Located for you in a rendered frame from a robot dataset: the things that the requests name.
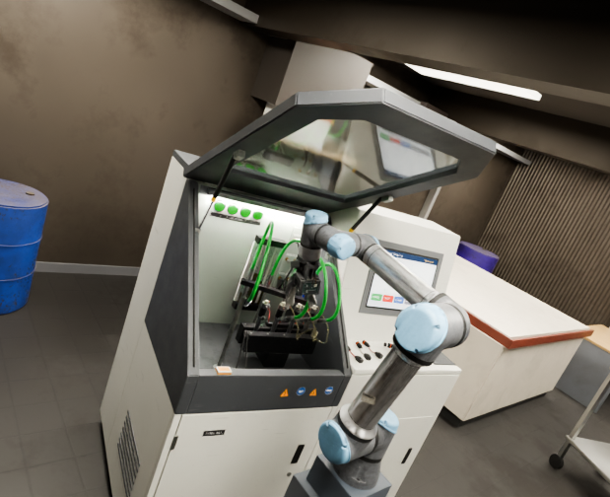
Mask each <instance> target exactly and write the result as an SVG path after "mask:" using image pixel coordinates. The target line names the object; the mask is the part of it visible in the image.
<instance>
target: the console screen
mask: <svg viewBox="0 0 610 497"><path fill-rule="evenodd" d="M378 241H379V244H380V246H381V247H382V248H384V249H385V250H386V251H387V252H389V253H390V254H391V255H392V256H394V257H395V258H396V259H397V260H399V261H400V262H401V263H402V264H404V265H405V266H406V267H407V268H409V269H410V270H411V271H412V272H414V273H415V274H416V275H417V276H419V277H420V278H421V279H422V280H424V281H425V282H426V283H427V284H429V285H430V286H431V287H432V288H434V289H436V285H437V282H438V278H439V274H440V270H441V263H442V260H443V256H444V254H443V253H439V252H435V251H430V250H426V249H421V248H414V247H409V246H405V245H400V244H397V243H393V242H388V241H384V240H378ZM409 306H411V304H409V303H408V302H407V301H406V300H405V299H404V298H402V297H401V296H400V295H399V294H398V293H397V292H396V291H394V290H393V289H392V288H391V287H390V286H389V285H388V284H386V283H385V282H384V281H383V280H382V279H381V278H380V277H378V276H377V275H376V274H375V273H374V272H373V271H372V270H370V269H369V273H368V277H367V281H366V285H365V289H364V293H363V297H362V301H361V304H360V308H359V313H362V314H372V315H382V316H392V317H398V315H399V314H400V313H401V312H402V311H403V310H404V309H405V308H407V307H409Z"/></svg>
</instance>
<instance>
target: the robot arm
mask: <svg viewBox="0 0 610 497"><path fill-rule="evenodd" d="M327 222H328V215H327V214H326V213H325V212H323V211H319V210H308V211H306V212H305V217H304V221H303V228H302V235H301V241H300V246H299V252H298V255H299V257H298V258H297V259H295V260H293V261H291V268H295V269H296V271H295V272H293V276H291V277H290V279H289V280H288V282H287V285H286V307H287V310H288V309H289V308H290V306H293V305H294V303H295V295H296V293H298V294H300V293H301V295H307V298H308V300H307V304H308V308H309V309H310V308H311V306H312V304H315V305H316V300H315V295H316V294H317V295H318V294H319V289H320V284H321V280H320V279H319V277H318V275H317V274H316V268H319V261H320V258H321V252H322V251H323V250H325V251H326V252H328V253H329V254H330V255H331V256H333V257H335V258H338V259H340V260H345V259H347V258H349V257H351V256H355V257H357V258H358V259H359V260H360V261H361V262H362V263H364V264H365V265H366V266H367V267H368V268H369V269H370V270H372V271H373V272H374V273H375V274H376V275H377V276H378V277H380V278H381V279H382V280H383V281H384V282H385V283H386V284H388V285H389V286H390V287H391V288H392V289H393V290H394V291H396V292H397V293H398V294H399V295H400V296H401V297H402V298H404V299H405V300H406V301H407V302H408V303H409V304H411V306H409V307H407V308H405V309H404V310H403V311H402V312H401V313H400V314H399V315H398V317H397V319H396V322H395V326H394V327H395V331H394V334H393V336H392V341H393V344H394V345H393V346H392V348H391V349H390V351H389V352H388V353H387V355H386V356H385V357H384V359H383V360H382V362H381V363H380V364H379V366H378V367H377V368H376V370H375V371H374V373H373V374H372V376H371V377H370V378H369V380H368V381H367V383H366V384H365V385H364V387H363V388H362V389H361V391H360V392H359V394H358V395H357V396H356V398H355V399H354V400H353V402H352V403H347V404H345V405H343V406H342V407H341V409H340V410H339V411H338V413H337V414H336V416H335V417H334V418H333V419H331V420H326V421H325V422H323V423H322V424H321V425H320V427H319V430H318V441H319V447H320V449H321V451H322V453H323V454H324V456H325V457H326V458H327V459H328V460H329V461H330V462H332V464H333V468H334V470H335V472H336V473H337V475H338V476H339V477H340V478H341V479H342V480H343V481H344V482H346V483H347V484H349V485H350V486H352V487H354V488H357V489H361V490H370V489H372V488H374V487H375V486H376V484H377V482H378V480H379V475H380V466H381V460H382V458H383V457H384V455H385V453H386V451H387V449H388V447H389V445H390V443H391V441H392V439H393V437H394V435H395V434H396V433H397V429H398V427H399V421H398V418H397V416H396V415H395V414H394V413H393V412H392V411H391V410H390V409H389V407H390V406H391V405H392V404H393V402H394V401H395V400H396V398H397V397H398V396H399V395H400V394H401V393H402V392H403V390H404V389H405V388H406V387H407V385H408V384H409V383H410V381H411V380H412V379H413V378H414V376H415V375H416V374H417V372H418V371H419V370H420V369H421V367H429V366H431V365H432V364H433V363H434V362H435V360H436V359H437V358H438V356H439V355H440V354H441V352H442V351H443V350H444V349H448V348H453V347H456V346H459V345H460V344H462V343H463V342H464V341H465V340H466V339H467V337H468V335H469V332H470V328H471V323H470V319H469V316H468V315H467V313H466V312H465V310H464V309H463V308H462V307H461V306H460V305H459V304H457V303H456V302H455V301H454V300H452V299H451V298H450V297H449V296H447V294H446V293H444V292H439V293H438V292H437V291H436V290H435V289H434V288H432V287H431V286H430V285H429V284H427V283H426V282H425V281H424V280H422V279H421V278H420V277H419V276H417V275H416V274H415V273H414V272H412V271H411V270H410V269H409V268H407V267H406V266H405V265H404V264H402V263H401V262H400V261H399V260H397V259H396V258H395V257H394V256H392V255H391V254H390V253H389V252H387V251H386V250H385V249H384V248H382V247H381V246H380V244H379V241H378V239H377V238H376V237H374V236H371V235H368V234H357V233H351V232H344V231H339V230H337V229H335V228H334V227H332V226H330V225H329V224H327ZM296 285H297V287H298V288H296V287H295V286H296ZM318 286H319V287H318Z"/></svg>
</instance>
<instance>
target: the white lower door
mask: <svg viewBox="0 0 610 497"><path fill-rule="evenodd" d="M331 408H332V407H331V406H330V407H313V408H292V409H272V410H252V411H233V412H213V413H193V414H186V413H185V414H181V416H180V419H179V422H178V425H177V428H176V431H175V434H174V437H173V439H172V442H171V445H170V448H169V453H168V456H167V459H166V462H165V464H164V467H163V470H162V473H161V476H160V479H159V482H158V485H157V488H156V490H155V493H154V496H153V497H284V495H285V493H286V490H287V488H288V486H289V484H290V482H291V479H292V477H293V475H294V474H296V473H299V472H302V471H304V469H305V465H306V463H307V461H308V459H309V457H310V454H311V452H312V450H313V448H314V446H315V444H316V441H317V439H318V430H319V427H320V425H321V424H322V423H323V422H325V421H326V419H327V417H328V415H329V413H330V411H331Z"/></svg>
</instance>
